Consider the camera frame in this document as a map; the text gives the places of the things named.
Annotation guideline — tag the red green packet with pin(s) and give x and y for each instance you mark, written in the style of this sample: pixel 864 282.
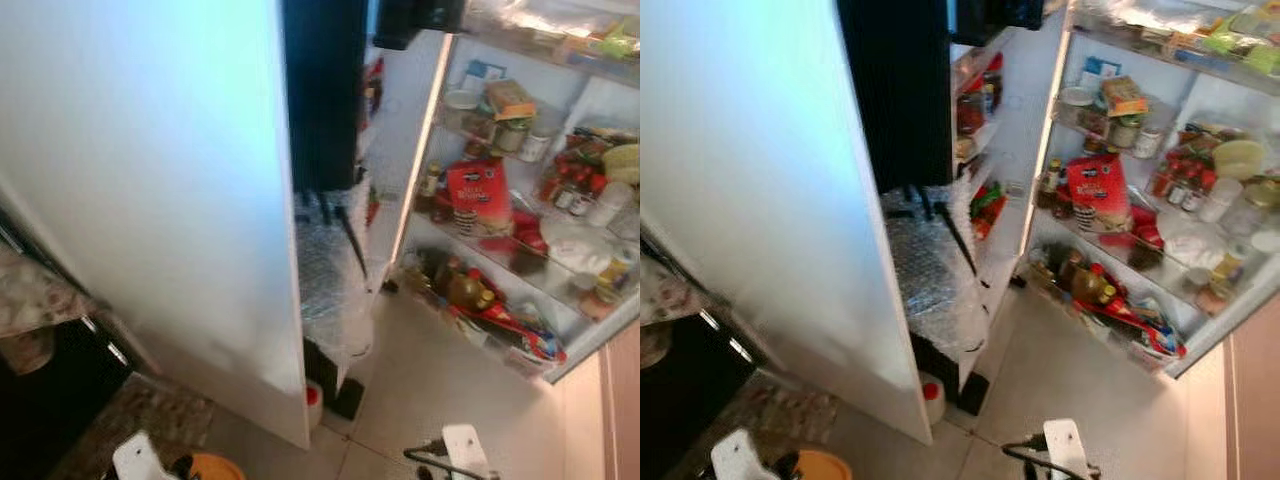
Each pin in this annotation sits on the red green packet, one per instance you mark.
pixel 372 205
pixel 985 208

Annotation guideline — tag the orange brown food box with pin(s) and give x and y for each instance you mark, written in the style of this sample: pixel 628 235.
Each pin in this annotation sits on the orange brown food box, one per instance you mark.
pixel 510 98
pixel 1125 95

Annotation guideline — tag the white tall cup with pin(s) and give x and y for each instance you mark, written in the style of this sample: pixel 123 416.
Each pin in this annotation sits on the white tall cup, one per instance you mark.
pixel 608 203
pixel 1220 200

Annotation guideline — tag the glass jar with label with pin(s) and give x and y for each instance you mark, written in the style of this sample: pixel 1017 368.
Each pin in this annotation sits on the glass jar with label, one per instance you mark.
pixel 1125 132
pixel 512 135

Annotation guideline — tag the pale yellow bowl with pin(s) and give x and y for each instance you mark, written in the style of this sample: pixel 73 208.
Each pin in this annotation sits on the pale yellow bowl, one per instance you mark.
pixel 622 160
pixel 1238 157

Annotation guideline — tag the bubble wrap sheet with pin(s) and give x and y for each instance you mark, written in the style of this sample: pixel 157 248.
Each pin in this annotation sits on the bubble wrap sheet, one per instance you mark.
pixel 930 270
pixel 330 280

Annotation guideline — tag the long red bag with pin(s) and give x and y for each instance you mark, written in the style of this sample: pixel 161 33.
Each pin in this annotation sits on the long red bag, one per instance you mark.
pixel 1140 315
pixel 510 325

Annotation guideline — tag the white plastic bag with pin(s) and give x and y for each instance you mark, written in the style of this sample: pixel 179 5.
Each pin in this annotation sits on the white plastic bag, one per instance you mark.
pixel 1190 240
pixel 575 245

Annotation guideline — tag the tan round plastic container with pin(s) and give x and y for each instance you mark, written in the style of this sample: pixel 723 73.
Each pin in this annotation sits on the tan round plastic container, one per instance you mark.
pixel 218 468
pixel 825 466

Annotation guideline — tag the patterned floor mat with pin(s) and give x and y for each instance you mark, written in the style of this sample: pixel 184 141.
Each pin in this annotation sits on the patterned floor mat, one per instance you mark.
pixel 130 420
pixel 770 415

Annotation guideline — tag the fridge body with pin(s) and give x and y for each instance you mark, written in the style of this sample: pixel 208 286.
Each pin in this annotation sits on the fridge body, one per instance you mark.
pixel 1215 100
pixel 600 100

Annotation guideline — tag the white bottle with red cap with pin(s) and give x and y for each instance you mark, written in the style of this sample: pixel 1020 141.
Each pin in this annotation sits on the white bottle with red cap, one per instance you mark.
pixel 932 398
pixel 313 402

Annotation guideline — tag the white round lidded tub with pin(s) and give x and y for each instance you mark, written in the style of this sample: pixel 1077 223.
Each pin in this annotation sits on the white round lidded tub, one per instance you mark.
pixel 460 100
pixel 1077 96

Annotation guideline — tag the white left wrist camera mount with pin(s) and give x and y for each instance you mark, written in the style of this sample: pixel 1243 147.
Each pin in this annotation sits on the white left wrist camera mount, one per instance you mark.
pixel 138 458
pixel 738 455

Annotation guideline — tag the blue white card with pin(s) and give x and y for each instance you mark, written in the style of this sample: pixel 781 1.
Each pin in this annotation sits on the blue white card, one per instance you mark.
pixel 1100 68
pixel 485 70

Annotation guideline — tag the white can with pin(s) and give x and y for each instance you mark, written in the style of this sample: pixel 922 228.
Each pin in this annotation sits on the white can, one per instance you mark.
pixel 535 147
pixel 1147 142

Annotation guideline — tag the red biscuit bag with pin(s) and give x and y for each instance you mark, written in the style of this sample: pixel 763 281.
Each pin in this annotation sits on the red biscuit bag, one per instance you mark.
pixel 478 195
pixel 1098 190

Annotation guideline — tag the amber jar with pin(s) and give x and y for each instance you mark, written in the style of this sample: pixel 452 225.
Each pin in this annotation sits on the amber jar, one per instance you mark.
pixel 465 290
pixel 1088 283

